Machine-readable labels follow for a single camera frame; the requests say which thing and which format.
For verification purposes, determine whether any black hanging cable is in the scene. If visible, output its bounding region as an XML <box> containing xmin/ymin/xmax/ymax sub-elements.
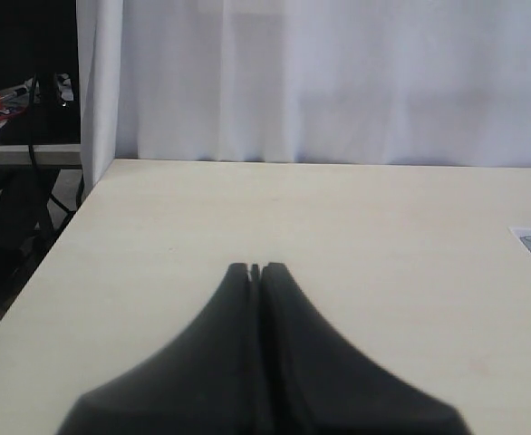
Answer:
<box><xmin>27</xmin><ymin>72</ymin><xmax>43</xmax><ymax>169</ymax></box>

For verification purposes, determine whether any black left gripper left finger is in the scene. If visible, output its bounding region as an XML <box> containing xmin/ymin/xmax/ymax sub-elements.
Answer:
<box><xmin>58</xmin><ymin>263</ymin><xmax>259</xmax><ymax>434</ymax></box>

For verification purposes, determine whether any white curtain backdrop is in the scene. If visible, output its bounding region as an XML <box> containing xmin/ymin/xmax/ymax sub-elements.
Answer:
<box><xmin>76</xmin><ymin>1</ymin><xmax>531</xmax><ymax>186</ymax></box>

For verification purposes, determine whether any grey side table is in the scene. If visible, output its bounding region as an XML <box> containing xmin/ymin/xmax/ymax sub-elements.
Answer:
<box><xmin>0</xmin><ymin>144</ymin><xmax>82</xmax><ymax>169</ymax></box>

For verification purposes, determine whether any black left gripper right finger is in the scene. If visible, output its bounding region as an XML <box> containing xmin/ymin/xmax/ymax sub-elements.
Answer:
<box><xmin>259</xmin><ymin>263</ymin><xmax>470</xmax><ymax>434</ymax></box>

